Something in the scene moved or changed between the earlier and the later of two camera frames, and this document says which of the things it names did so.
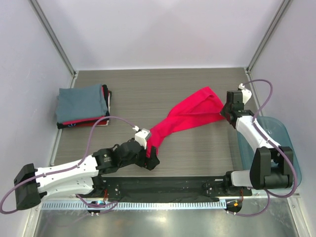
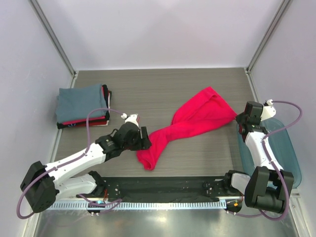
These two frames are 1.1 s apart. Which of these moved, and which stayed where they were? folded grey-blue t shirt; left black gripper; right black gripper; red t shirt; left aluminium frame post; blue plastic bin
Moved: red t shirt; right black gripper; left black gripper
Stayed: folded grey-blue t shirt; blue plastic bin; left aluminium frame post
